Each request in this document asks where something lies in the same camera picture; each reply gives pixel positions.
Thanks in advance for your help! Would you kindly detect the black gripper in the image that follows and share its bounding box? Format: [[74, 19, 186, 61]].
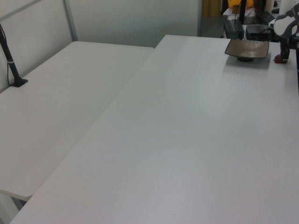
[[279, 35, 299, 64]]

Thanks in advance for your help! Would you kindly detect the square brown ceramic plate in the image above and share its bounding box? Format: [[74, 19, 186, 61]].
[[224, 38, 271, 63]]

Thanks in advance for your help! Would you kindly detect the black box device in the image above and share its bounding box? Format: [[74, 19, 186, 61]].
[[245, 24, 273, 42]]

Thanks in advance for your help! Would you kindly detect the dark keyboard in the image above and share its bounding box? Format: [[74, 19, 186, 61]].
[[256, 9, 276, 24]]

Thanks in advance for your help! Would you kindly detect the dark grey box device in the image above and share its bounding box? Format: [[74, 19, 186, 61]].
[[223, 20, 244, 38]]

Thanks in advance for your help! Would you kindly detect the black monitor stand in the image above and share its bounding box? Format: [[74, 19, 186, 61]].
[[237, 0, 247, 39]]

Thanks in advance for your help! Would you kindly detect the yellow object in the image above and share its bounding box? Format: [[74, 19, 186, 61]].
[[228, 0, 255, 9]]

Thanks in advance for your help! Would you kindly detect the brown wooden panel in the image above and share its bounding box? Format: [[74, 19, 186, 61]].
[[202, 0, 221, 17]]

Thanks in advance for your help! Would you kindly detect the grey metal pillar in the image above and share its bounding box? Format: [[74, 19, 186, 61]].
[[197, 0, 203, 37]]

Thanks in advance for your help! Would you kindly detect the white side table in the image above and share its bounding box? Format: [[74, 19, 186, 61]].
[[0, 41, 155, 220]]

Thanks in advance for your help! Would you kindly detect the black pole stand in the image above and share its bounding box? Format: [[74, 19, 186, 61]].
[[0, 23, 28, 88]]

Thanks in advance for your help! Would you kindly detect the grey metal partition post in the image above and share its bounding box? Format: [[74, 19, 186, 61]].
[[62, 0, 78, 43]]

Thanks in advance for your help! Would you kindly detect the black cable along pole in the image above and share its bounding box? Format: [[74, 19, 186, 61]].
[[0, 23, 12, 87]]

